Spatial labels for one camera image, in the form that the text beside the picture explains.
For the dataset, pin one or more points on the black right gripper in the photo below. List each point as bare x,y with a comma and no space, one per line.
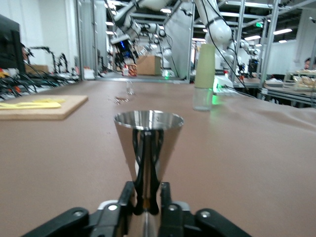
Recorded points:
126,55

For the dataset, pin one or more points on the green sleeved glass bottle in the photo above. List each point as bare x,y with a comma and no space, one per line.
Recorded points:
205,69

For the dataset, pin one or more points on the steel double cone jigger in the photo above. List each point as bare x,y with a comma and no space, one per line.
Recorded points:
128,138

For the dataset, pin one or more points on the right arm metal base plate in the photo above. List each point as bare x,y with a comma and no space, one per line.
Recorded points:
227,87

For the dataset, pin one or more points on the person with dark hair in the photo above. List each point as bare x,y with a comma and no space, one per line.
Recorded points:
310,64

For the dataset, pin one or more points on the red white small box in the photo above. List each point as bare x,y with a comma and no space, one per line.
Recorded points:
129,70

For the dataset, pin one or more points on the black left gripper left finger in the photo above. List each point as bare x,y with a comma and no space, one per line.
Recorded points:
103,222

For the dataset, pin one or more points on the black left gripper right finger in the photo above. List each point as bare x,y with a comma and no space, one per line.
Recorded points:
182,222

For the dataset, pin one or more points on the brown table cover sheet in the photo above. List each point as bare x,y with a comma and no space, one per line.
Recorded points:
247,160

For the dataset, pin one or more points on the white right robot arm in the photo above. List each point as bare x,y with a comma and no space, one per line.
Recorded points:
217,29

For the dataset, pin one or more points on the yellow plastic fork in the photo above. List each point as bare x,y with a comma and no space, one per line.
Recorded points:
53,100

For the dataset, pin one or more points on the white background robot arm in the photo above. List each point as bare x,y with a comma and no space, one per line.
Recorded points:
165,53
249,51

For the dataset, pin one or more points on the black computer monitor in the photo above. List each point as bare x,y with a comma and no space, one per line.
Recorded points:
10,44

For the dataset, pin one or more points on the wooden cutting board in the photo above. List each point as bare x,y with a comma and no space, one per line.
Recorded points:
61,111

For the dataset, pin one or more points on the yellow plastic knife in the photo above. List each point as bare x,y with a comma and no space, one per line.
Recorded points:
29,105

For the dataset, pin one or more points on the clear glass beaker cup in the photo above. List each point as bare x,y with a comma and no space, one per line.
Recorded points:
130,89

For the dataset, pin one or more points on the brown cardboard box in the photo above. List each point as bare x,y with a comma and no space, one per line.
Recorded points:
148,65

